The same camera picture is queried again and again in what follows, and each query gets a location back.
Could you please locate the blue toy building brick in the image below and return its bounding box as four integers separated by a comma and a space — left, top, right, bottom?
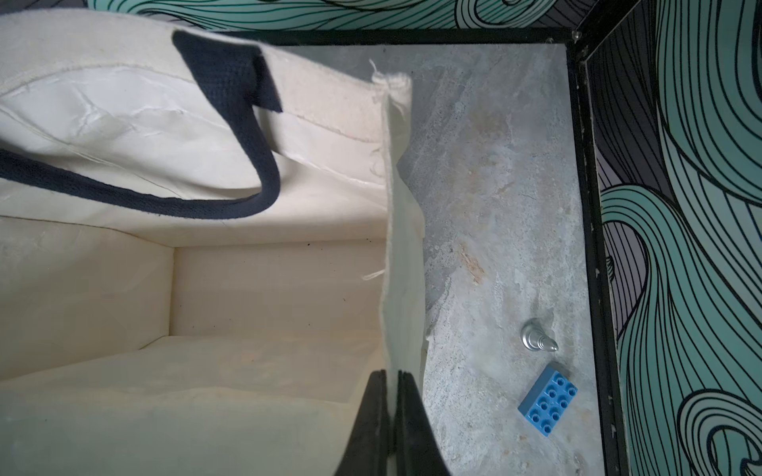
518, 363, 579, 438

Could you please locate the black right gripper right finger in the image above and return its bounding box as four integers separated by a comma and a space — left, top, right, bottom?
395, 371, 450, 476

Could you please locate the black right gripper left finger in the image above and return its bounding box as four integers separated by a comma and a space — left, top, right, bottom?
335, 370, 390, 476

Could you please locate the silver metal bolt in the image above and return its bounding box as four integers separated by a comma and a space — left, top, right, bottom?
521, 319, 559, 352

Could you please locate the cream canvas shopping bag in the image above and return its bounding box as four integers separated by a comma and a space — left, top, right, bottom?
1, 9, 426, 475

